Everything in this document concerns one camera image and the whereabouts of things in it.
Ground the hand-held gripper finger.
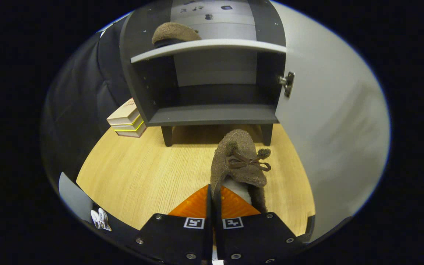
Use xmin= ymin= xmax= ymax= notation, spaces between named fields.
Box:
xmin=135 ymin=184 xmax=212 ymax=265
xmin=212 ymin=186 xmax=304 ymax=265

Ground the brown fuzzy shoe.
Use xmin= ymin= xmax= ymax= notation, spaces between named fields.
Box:
xmin=152 ymin=22 xmax=202 ymax=47
xmin=210 ymin=129 xmax=272 ymax=214

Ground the beige shoe cabinet door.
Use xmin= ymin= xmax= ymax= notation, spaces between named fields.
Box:
xmin=271 ymin=2 xmax=391 ymax=241

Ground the metal door hinge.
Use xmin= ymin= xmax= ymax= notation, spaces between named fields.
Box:
xmin=279 ymin=72 xmax=295 ymax=98

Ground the light grey cabinet shelf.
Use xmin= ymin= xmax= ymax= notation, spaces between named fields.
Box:
xmin=130 ymin=39 xmax=287 ymax=64

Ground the stack of books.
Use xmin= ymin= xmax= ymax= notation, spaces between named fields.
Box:
xmin=106 ymin=98 xmax=147 ymax=138

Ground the black backdrop cloth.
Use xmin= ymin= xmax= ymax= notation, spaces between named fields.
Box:
xmin=41 ymin=17 xmax=135 ymax=192

